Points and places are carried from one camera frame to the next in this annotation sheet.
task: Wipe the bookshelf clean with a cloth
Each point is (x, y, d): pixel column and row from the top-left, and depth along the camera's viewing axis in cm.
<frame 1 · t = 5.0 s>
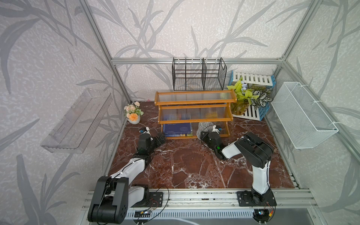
left hand: (160, 135, 89), fingers open
right hand: (200, 131, 98), fingers closed
orange wooden bookshelf: (184, 114, 106), point 6 cm above the table
flower pot with orange flowers: (133, 113, 101), point 11 cm above the table
green potted plant: (244, 96, 93), point 25 cm above the table
white and blue slatted crate: (258, 113, 113), point 2 cm above the table
spotted leaf plant: (261, 96, 90), point 26 cm above the table

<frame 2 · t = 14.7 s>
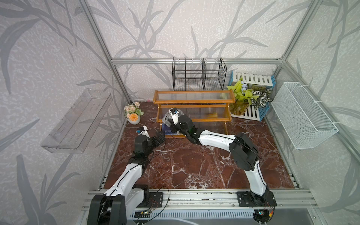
left hand: (160, 133, 85), fingers open
right hand: (169, 117, 88), fingers closed
the named things where they were.

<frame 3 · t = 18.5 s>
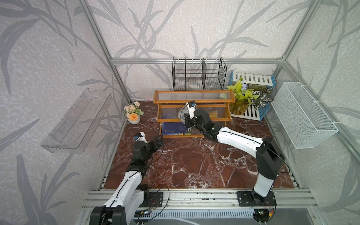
left hand: (159, 138, 84), fingers open
right hand: (184, 113, 83), fingers closed
the named things where they were.

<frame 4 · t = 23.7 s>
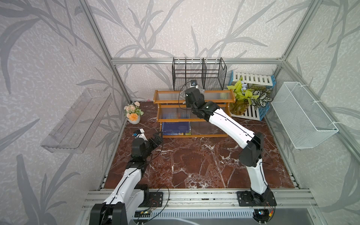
left hand: (159, 135, 84), fingers open
right hand: (192, 94, 83), fingers closed
the named things where they were.

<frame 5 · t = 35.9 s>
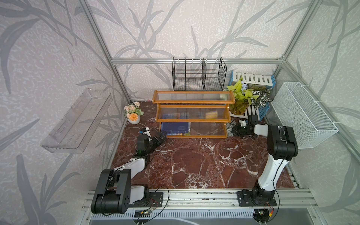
left hand: (163, 135, 89), fingers open
right hand: (228, 129, 101), fingers closed
the named things where they were.

